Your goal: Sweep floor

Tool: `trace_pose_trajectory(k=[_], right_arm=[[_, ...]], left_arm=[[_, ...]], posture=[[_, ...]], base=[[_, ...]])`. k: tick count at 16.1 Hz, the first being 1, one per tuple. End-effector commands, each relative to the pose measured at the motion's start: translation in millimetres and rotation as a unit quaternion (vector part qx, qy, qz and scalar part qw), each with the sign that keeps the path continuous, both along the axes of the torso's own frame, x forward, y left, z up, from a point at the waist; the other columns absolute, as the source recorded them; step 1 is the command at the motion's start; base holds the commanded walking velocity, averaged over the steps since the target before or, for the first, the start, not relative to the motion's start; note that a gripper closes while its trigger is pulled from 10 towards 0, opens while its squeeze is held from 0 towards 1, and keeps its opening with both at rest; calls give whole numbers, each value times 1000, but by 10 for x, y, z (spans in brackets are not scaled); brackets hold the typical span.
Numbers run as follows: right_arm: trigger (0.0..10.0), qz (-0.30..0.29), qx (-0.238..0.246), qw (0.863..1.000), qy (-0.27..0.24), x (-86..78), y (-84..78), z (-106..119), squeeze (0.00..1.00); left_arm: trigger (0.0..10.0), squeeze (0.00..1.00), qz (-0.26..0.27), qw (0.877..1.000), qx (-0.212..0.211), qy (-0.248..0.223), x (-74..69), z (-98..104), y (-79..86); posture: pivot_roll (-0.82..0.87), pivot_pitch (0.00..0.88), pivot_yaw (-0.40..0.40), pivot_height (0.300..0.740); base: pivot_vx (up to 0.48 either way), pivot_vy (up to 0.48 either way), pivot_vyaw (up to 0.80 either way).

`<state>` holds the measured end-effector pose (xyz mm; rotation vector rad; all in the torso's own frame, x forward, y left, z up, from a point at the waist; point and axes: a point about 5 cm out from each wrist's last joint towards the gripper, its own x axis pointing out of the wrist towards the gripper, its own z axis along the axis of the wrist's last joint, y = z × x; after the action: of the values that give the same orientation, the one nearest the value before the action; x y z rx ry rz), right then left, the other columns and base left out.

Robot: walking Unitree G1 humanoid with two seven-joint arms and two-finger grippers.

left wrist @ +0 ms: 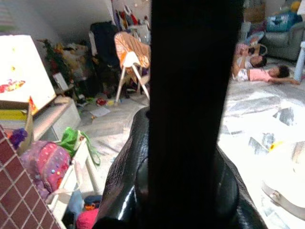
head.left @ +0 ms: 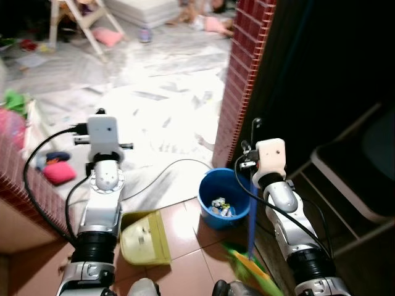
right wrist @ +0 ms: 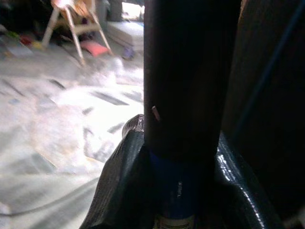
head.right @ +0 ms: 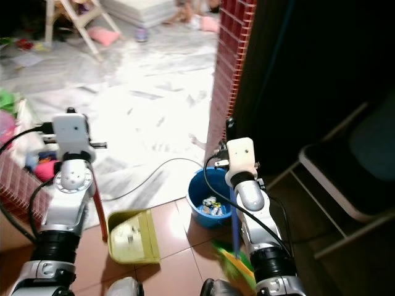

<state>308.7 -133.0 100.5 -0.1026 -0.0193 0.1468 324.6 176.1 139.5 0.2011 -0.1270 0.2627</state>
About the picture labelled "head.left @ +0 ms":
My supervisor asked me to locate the green broom with blue handle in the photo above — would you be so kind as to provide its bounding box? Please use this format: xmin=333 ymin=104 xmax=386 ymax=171
xmin=222 ymin=179 xmax=286 ymax=296

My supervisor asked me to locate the yellow dustpan with red handle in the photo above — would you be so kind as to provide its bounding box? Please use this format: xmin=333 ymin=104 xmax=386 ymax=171
xmin=119 ymin=210 xmax=172 ymax=267

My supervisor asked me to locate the blue plastic bucket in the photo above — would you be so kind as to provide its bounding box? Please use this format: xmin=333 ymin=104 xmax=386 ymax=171
xmin=197 ymin=168 xmax=257 ymax=231

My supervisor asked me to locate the rubbish in bucket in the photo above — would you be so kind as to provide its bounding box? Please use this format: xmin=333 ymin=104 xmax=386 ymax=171
xmin=210 ymin=197 xmax=237 ymax=217

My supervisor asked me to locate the dark folding chair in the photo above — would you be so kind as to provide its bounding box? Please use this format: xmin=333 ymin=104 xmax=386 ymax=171
xmin=290 ymin=102 xmax=395 ymax=260

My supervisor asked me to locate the light pink pillow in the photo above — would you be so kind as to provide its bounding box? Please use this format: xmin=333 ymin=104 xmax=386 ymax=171
xmin=204 ymin=16 xmax=236 ymax=36

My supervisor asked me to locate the grey right robot leg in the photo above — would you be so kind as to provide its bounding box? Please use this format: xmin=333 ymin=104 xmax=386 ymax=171
xmin=212 ymin=279 xmax=261 ymax=296

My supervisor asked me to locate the grey robot leg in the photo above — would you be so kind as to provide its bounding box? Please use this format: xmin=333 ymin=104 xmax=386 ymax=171
xmin=127 ymin=277 xmax=162 ymax=296
xmin=212 ymin=279 xmax=261 ymax=296

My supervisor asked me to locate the purple bottle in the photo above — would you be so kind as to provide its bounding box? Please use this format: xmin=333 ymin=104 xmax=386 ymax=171
xmin=138 ymin=25 xmax=152 ymax=44

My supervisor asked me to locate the white mattress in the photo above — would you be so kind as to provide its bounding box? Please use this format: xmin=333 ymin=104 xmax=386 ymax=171
xmin=104 ymin=0 xmax=183 ymax=29

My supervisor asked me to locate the grey left robot leg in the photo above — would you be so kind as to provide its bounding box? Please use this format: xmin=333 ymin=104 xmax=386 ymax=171
xmin=127 ymin=277 xmax=162 ymax=296

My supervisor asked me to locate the magenta cushion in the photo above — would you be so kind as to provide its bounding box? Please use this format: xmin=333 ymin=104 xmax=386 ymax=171
xmin=42 ymin=159 xmax=78 ymax=186

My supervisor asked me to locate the green cloth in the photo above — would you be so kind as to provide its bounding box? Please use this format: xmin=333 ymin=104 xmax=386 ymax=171
xmin=4 ymin=89 xmax=29 ymax=118

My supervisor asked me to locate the red toy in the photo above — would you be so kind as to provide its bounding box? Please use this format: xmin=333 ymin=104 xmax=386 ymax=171
xmin=19 ymin=38 xmax=38 ymax=52

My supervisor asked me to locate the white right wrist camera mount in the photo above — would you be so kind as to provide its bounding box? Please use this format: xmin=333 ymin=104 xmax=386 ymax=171
xmin=254 ymin=138 xmax=288 ymax=181

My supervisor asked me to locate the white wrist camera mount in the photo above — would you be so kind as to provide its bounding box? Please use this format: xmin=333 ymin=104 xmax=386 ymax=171
xmin=254 ymin=138 xmax=288 ymax=181
xmin=74 ymin=110 xmax=134 ymax=164

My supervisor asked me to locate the thin black floor cable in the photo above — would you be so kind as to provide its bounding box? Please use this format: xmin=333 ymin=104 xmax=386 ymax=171
xmin=122 ymin=158 xmax=215 ymax=201

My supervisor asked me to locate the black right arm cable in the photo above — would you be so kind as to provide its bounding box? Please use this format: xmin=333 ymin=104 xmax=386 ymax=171
xmin=235 ymin=153 xmax=335 ymax=261

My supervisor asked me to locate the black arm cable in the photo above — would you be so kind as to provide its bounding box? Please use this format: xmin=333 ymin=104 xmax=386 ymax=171
xmin=22 ymin=123 xmax=93 ymax=245
xmin=235 ymin=153 xmax=335 ymax=261

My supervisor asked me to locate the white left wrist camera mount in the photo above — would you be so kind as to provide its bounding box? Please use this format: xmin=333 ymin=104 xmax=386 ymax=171
xmin=74 ymin=110 xmax=134 ymax=164

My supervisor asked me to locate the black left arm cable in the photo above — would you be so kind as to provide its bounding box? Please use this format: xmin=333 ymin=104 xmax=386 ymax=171
xmin=22 ymin=123 xmax=93 ymax=245

